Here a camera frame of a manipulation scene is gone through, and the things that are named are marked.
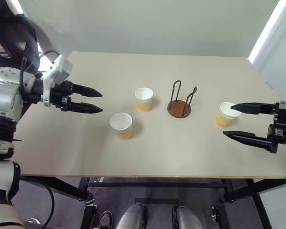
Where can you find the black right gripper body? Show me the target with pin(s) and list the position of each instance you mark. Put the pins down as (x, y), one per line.
(282, 128)

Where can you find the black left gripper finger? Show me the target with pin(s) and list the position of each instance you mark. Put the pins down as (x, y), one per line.
(88, 91)
(88, 108)

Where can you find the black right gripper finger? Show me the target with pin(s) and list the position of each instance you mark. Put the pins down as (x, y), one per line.
(255, 108)
(250, 139)

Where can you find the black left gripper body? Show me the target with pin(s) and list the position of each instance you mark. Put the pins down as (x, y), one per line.
(62, 90)

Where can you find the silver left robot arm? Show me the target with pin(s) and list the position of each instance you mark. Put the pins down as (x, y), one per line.
(2, 97)

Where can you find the brown and white paper cup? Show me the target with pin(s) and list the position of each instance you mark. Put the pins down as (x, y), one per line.
(122, 133)
(144, 105)
(222, 119)

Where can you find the black mesh office chair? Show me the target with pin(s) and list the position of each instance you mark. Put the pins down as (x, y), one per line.
(7, 35)

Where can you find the grey rounded robot knee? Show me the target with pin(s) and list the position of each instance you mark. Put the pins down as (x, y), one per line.
(188, 218)
(132, 217)

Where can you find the black and white sneaker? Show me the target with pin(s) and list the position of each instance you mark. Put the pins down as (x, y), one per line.
(34, 221)
(106, 219)

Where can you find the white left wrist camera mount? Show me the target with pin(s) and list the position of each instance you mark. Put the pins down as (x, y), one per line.
(58, 69)

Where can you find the white door frame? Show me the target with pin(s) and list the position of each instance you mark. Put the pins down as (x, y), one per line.
(271, 31)

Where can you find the black metal table frame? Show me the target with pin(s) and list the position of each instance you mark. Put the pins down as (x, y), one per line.
(152, 184)

